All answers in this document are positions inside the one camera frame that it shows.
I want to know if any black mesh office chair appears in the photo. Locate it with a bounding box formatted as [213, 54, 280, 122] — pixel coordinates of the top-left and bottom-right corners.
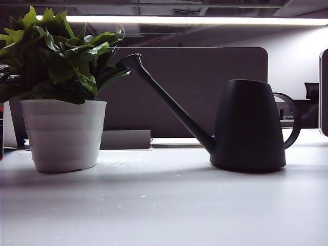
[304, 81, 320, 100]

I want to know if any white-edged divider panel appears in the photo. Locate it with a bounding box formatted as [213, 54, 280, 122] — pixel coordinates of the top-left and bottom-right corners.
[318, 48, 328, 137]

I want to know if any white board panel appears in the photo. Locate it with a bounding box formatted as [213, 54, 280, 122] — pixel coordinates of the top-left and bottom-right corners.
[4, 101, 18, 149]

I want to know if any red object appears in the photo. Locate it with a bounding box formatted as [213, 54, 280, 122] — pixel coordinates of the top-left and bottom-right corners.
[0, 102, 5, 161]

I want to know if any ceiling air vent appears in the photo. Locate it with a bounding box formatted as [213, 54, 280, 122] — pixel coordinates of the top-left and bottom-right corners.
[173, 9, 200, 16]

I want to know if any grey cable tray box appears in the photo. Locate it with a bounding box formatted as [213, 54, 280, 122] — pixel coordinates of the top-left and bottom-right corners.
[99, 130, 152, 150]

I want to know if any white ribbed plant pot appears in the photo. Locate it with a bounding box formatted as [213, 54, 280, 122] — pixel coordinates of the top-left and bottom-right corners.
[20, 99, 108, 173]

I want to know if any dark grey watering can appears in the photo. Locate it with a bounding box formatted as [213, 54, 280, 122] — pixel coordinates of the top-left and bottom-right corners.
[115, 53, 302, 173]

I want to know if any green leafy plant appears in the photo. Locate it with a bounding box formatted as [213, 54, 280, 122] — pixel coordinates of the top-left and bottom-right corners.
[0, 5, 133, 105]

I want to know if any grey desk divider panel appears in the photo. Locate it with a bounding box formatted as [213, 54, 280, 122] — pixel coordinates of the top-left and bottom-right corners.
[98, 46, 269, 139]

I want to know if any long ceiling light strip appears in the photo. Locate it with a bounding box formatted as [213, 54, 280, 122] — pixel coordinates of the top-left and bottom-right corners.
[35, 14, 328, 26]

